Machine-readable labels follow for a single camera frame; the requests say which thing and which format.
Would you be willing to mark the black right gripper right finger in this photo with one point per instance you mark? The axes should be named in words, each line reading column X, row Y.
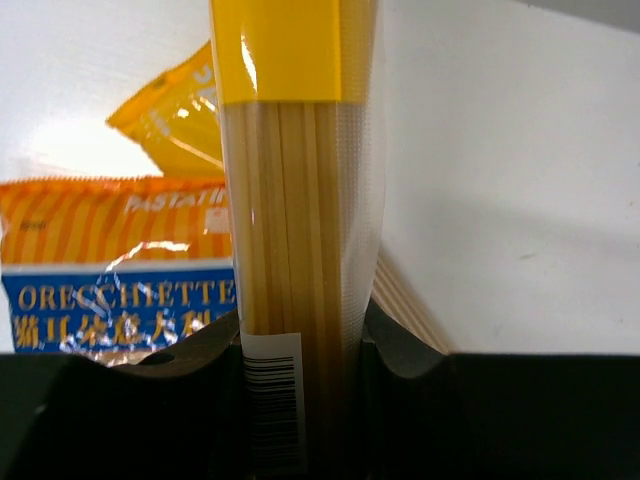
column 429, row 415

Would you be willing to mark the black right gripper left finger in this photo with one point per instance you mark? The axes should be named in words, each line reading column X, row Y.
column 174, row 415

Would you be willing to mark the yellow spaghetti bag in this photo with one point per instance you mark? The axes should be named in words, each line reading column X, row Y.
column 294, row 87
column 174, row 120

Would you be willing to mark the blue orange orecchiette bag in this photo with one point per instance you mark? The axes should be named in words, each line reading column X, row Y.
column 114, row 268

